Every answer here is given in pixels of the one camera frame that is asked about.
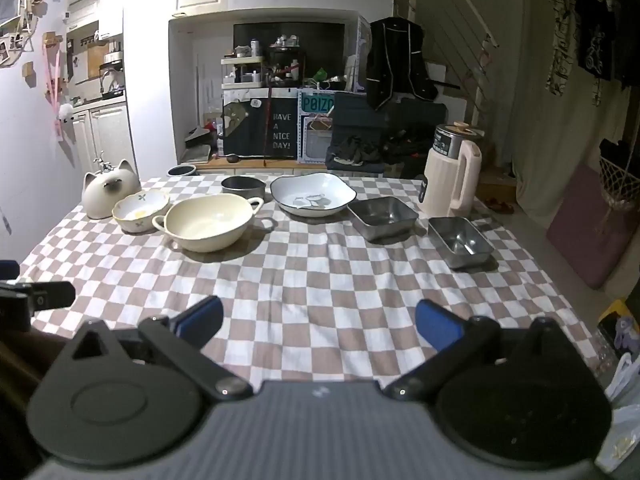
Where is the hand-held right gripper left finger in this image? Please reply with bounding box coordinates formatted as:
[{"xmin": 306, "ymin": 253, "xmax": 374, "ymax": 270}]
[{"xmin": 65, "ymin": 296, "xmax": 253, "ymax": 401}]

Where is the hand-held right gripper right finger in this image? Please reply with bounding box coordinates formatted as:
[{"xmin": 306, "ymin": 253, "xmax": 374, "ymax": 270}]
[{"xmin": 382, "ymin": 299, "xmax": 581, "ymax": 402}]

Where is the square steel container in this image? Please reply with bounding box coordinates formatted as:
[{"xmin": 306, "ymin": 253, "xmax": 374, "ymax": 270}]
[
  {"xmin": 347, "ymin": 197, "xmax": 419, "ymax": 242},
  {"xmin": 427, "ymin": 216, "xmax": 496, "ymax": 269}
]

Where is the floral yellow-rimmed bowl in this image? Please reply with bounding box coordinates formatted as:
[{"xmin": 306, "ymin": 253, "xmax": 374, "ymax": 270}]
[{"xmin": 111, "ymin": 190, "xmax": 172, "ymax": 234}]

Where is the round steel bowl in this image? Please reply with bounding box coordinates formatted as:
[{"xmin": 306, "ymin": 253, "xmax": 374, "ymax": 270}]
[{"xmin": 220, "ymin": 175, "xmax": 266, "ymax": 204}]

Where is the white cat-shaped ceramic holder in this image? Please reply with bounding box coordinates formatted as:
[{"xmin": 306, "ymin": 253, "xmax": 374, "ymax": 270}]
[{"xmin": 81, "ymin": 158, "xmax": 139, "ymax": 220}]

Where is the checkered tablecloth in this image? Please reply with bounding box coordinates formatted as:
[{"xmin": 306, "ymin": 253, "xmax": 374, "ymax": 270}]
[{"xmin": 17, "ymin": 172, "xmax": 601, "ymax": 396}]

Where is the cream electric kettle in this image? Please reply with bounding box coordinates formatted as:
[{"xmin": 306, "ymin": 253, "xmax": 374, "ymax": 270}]
[{"xmin": 417, "ymin": 122, "xmax": 483, "ymax": 217}]

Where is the white dark-rimmed wavy plate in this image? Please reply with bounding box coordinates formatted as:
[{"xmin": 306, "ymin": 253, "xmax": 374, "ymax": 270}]
[{"xmin": 270, "ymin": 172, "xmax": 357, "ymax": 218}]

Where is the grey flat box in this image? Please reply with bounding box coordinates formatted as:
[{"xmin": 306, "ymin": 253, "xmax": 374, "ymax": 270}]
[{"xmin": 184, "ymin": 127, "xmax": 213, "ymax": 163}]

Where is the white kitchen cabinet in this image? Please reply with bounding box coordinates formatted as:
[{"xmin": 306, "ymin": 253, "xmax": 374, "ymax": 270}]
[{"xmin": 65, "ymin": 100, "xmax": 138, "ymax": 171}]

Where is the yellow and black box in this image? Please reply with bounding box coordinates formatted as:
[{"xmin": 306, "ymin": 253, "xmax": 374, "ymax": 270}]
[{"xmin": 597, "ymin": 300, "xmax": 640, "ymax": 356}]

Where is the pink folded mat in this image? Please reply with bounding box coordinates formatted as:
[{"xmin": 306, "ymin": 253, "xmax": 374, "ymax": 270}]
[{"xmin": 546, "ymin": 160, "xmax": 626, "ymax": 291}]

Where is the black lettered cloth cover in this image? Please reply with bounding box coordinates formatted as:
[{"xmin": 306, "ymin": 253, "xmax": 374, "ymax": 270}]
[{"xmin": 222, "ymin": 96, "xmax": 301, "ymax": 158}]

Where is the pink hanging ribbon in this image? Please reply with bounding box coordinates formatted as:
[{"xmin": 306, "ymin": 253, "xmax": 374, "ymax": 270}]
[{"xmin": 42, "ymin": 42, "xmax": 68, "ymax": 141}]

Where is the white plastic bag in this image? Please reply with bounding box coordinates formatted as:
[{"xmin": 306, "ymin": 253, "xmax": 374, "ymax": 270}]
[{"xmin": 597, "ymin": 352, "xmax": 640, "ymax": 476}]

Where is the white perforated storage box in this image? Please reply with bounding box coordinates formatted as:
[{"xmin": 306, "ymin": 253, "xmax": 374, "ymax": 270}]
[{"xmin": 297, "ymin": 87, "xmax": 336, "ymax": 165}]

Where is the pile of dark clothes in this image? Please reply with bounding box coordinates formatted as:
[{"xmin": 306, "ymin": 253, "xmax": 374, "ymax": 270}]
[{"xmin": 325, "ymin": 92, "xmax": 448, "ymax": 178}]

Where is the white macrame net hanger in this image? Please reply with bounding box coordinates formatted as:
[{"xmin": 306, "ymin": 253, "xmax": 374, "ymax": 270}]
[{"xmin": 597, "ymin": 152, "xmax": 640, "ymax": 241}]

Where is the cluttered white storage rack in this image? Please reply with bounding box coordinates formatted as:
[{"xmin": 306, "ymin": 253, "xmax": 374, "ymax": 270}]
[{"xmin": 221, "ymin": 35, "xmax": 306, "ymax": 91}]

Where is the black hanging jacket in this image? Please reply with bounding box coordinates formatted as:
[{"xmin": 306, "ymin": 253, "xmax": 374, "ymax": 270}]
[{"xmin": 365, "ymin": 16, "xmax": 440, "ymax": 111}]

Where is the white stair railing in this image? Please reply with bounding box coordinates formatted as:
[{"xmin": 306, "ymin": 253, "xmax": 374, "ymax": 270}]
[{"xmin": 285, "ymin": 0, "xmax": 501, "ymax": 126}]

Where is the black-white patterned hanging garment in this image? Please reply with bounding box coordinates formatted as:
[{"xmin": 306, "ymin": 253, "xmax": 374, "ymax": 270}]
[{"xmin": 547, "ymin": 0, "xmax": 581, "ymax": 96}]

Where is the black hanging shirt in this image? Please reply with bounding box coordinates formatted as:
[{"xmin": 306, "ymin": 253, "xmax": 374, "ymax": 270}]
[{"xmin": 575, "ymin": 0, "xmax": 618, "ymax": 81}]

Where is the cream two-handled bowl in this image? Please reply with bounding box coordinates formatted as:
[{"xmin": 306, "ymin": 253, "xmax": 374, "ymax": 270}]
[{"xmin": 151, "ymin": 195, "xmax": 265, "ymax": 253}]

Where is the wooden wall shelf decoration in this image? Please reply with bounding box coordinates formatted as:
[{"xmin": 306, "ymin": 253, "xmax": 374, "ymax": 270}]
[{"xmin": 0, "ymin": 0, "xmax": 48, "ymax": 68}]

